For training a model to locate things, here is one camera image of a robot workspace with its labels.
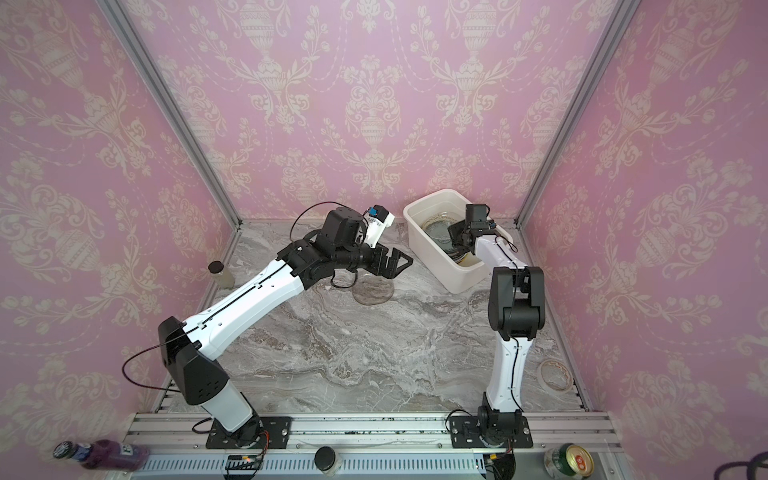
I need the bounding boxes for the small clear glass dish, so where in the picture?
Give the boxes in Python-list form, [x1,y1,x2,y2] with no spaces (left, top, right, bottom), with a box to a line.
[422,215,464,260]

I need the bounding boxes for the glass jar with black lid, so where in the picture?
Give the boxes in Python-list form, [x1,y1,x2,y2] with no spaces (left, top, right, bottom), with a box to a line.
[208,260,235,290]

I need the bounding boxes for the white plastic bin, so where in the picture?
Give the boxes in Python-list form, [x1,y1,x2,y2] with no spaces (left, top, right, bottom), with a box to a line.
[403,189,525,294]

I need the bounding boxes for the black round knob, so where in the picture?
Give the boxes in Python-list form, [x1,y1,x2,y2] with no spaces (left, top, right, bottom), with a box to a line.
[314,446,342,476]

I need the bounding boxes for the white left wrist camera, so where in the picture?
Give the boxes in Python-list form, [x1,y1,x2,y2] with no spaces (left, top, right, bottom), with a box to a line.
[363,205,395,248]

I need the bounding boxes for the purple drink bottle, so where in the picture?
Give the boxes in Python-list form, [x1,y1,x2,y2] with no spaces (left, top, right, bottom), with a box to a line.
[52,439,150,472]

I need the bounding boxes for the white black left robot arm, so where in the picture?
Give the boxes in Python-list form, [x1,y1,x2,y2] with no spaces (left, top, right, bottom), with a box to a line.
[158,205,413,447]

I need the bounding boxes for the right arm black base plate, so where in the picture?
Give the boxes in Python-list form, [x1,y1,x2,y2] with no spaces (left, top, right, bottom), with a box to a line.
[447,414,534,450]

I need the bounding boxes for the aluminium rail frame front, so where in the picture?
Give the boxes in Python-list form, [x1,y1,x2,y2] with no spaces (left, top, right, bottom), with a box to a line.
[124,412,632,479]

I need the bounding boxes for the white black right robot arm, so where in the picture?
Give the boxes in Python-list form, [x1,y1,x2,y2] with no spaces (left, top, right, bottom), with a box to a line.
[448,204,546,450]

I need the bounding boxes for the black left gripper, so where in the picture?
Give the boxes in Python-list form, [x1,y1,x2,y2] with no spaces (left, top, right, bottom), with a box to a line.
[333,235,415,276]

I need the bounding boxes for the cream plate with painted willow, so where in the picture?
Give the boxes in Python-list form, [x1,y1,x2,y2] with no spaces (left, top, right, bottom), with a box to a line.
[455,252,480,268]

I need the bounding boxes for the clear glass oval plate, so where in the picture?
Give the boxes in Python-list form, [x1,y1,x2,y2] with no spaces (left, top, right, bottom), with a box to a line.
[352,276,395,306]

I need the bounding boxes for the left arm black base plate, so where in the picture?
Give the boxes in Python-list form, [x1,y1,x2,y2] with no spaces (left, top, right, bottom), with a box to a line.
[205,416,292,450]

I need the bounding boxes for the green beer can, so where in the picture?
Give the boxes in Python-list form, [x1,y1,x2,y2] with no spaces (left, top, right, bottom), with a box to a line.
[544,443,595,479]

